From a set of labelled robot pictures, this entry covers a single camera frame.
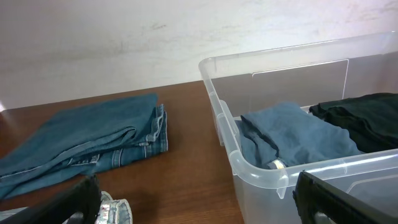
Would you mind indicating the small blue denim shorts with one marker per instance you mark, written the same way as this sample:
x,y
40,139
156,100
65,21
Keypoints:
x,y
285,136

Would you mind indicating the clear plastic storage container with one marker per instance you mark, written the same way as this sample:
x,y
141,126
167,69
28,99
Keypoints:
x,y
304,74

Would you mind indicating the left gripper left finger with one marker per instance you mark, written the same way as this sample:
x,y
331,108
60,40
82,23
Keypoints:
x,y
78,204

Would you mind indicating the dark blue folded jeans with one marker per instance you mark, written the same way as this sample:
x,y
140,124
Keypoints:
x,y
84,141

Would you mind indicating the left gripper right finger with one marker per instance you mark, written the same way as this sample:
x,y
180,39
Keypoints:
x,y
319,202

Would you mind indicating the black garment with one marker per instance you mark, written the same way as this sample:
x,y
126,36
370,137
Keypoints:
x,y
370,119

